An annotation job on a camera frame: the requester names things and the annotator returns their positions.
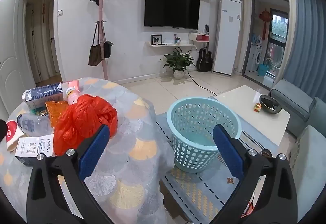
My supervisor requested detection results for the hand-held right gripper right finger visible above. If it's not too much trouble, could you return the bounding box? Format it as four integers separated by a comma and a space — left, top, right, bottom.
206, 124, 299, 224

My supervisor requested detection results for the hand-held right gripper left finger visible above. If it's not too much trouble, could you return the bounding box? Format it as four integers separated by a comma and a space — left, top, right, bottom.
27, 124, 111, 224

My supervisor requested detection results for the light blue plastic basket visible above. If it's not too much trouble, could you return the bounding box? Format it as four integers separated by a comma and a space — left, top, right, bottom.
167, 97, 242, 173

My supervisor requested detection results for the red plastic bag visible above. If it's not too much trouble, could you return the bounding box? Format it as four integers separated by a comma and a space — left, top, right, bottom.
53, 95, 118, 157

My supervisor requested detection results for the white coffee table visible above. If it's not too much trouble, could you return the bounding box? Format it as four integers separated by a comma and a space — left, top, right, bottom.
214, 85, 291, 147

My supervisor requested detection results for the orange snack packet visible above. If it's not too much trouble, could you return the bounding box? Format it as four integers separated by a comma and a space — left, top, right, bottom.
45, 100, 69, 128

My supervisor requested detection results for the dark ashtray bowl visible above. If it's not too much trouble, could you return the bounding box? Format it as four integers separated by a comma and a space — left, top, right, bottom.
259, 95, 283, 114

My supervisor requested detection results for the white printed carton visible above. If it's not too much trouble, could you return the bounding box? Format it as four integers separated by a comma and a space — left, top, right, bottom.
15, 134, 55, 166

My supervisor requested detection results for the white bottle with pink label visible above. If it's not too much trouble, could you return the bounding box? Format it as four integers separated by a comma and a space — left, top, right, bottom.
66, 87, 81, 105

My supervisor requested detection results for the clear plastic bottle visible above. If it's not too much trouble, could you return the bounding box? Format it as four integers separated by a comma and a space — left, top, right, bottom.
17, 113, 54, 136

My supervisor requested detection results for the blue and white milk carton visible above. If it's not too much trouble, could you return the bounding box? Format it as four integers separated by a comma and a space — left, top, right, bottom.
22, 82, 63, 110

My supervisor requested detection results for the red and white paper cup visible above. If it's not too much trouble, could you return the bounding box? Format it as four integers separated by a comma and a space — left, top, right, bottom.
6, 120, 24, 151

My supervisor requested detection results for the grey-blue sofa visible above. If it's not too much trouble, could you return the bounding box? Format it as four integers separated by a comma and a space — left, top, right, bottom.
270, 79, 326, 217

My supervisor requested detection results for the black acoustic guitar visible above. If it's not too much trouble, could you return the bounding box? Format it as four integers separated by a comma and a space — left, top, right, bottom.
196, 24, 213, 72

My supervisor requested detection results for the brown tote bag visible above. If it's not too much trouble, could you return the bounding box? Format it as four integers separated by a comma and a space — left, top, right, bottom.
88, 22, 103, 67

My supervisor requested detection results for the white washing machine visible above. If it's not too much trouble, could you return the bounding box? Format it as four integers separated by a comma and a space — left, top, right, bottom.
249, 44, 268, 73

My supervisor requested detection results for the green potted plant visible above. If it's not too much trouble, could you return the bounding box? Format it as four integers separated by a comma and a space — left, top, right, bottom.
163, 47, 195, 79

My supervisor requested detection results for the small black bag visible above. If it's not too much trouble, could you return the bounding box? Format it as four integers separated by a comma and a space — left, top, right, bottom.
103, 41, 114, 59

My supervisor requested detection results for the white standing air conditioner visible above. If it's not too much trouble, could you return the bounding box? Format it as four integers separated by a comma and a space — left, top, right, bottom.
213, 0, 242, 75

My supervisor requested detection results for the pink and white storage box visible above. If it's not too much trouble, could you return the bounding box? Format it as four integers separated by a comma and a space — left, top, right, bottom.
188, 32, 210, 44

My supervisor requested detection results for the white door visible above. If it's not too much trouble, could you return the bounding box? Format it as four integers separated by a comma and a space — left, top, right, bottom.
0, 0, 36, 115

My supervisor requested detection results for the pink coat rack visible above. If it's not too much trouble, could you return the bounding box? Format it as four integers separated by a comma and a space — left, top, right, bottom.
93, 0, 120, 80

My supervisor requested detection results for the blue curtain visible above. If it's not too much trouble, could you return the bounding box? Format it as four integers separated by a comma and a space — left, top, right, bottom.
283, 0, 326, 102

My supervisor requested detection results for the red knot hanging decoration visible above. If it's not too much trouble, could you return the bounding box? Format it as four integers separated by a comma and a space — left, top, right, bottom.
259, 9, 273, 38

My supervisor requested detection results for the black floor cable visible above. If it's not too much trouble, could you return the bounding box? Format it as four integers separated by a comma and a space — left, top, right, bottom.
187, 66, 217, 96

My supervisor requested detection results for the white curved low wall shelf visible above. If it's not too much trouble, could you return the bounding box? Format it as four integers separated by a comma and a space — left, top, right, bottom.
146, 41, 198, 52

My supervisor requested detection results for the black wall television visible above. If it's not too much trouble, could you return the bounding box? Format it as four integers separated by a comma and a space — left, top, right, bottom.
144, 0, 200, 30

